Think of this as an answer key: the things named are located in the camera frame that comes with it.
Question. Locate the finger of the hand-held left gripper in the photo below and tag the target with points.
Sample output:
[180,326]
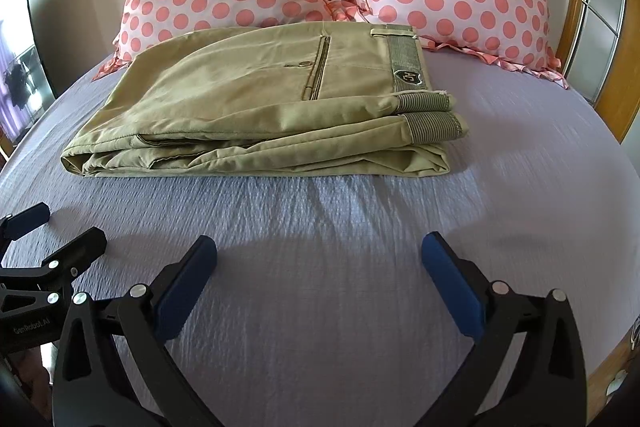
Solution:
[65,254]
[27,219]

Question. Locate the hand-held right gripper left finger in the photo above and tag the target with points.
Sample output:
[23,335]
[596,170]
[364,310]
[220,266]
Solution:
[184,293]

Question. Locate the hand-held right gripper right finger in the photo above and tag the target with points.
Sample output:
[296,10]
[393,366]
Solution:
[454,293]

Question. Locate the khaki pants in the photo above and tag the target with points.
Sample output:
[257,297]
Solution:
[260,107]

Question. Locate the dark framed screen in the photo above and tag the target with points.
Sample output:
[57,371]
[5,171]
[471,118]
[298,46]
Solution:
[22,82]

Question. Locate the lavender bed sheet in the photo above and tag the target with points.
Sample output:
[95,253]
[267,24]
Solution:
[320,217]

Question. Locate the grey panelled wardrobe door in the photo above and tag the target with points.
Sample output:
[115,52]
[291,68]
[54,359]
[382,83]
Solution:
[602,17]

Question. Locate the wooden bed frame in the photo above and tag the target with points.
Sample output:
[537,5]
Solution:
[575,7]

